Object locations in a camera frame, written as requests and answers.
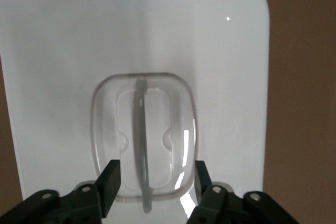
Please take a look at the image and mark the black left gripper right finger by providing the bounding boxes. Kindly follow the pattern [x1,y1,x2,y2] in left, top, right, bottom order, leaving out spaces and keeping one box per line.
[187,160,300,224]

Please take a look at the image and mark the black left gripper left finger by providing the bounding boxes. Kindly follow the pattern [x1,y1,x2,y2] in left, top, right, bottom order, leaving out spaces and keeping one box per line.
[0,159,121,224]

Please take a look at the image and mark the white box lid grey latches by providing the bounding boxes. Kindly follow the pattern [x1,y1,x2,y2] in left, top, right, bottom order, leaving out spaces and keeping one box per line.
[0,0,271,224]

